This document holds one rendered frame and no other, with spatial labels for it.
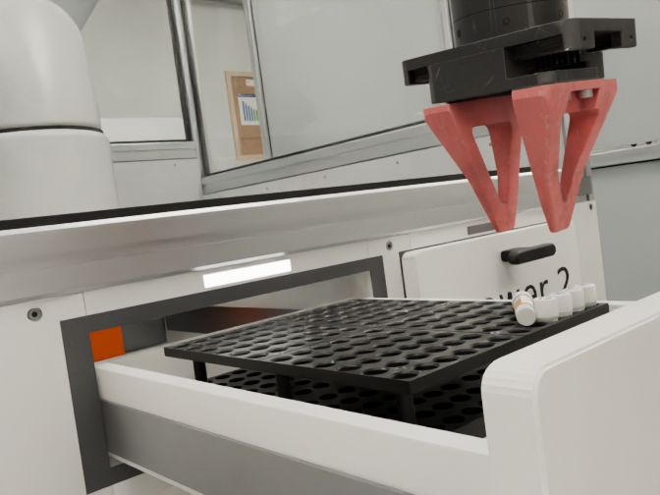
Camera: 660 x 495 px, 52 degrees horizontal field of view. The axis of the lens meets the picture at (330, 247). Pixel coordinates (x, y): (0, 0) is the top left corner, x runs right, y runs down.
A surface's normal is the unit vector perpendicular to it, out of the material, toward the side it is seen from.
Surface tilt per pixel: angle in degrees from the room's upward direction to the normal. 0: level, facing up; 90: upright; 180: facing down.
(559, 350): 0
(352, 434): 90
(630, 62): 90
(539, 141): 116
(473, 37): 94
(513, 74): 94
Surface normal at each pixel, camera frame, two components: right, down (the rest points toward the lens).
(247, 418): -0.75, 0.14
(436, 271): 0.65, -0.05
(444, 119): -0.64, 0.55
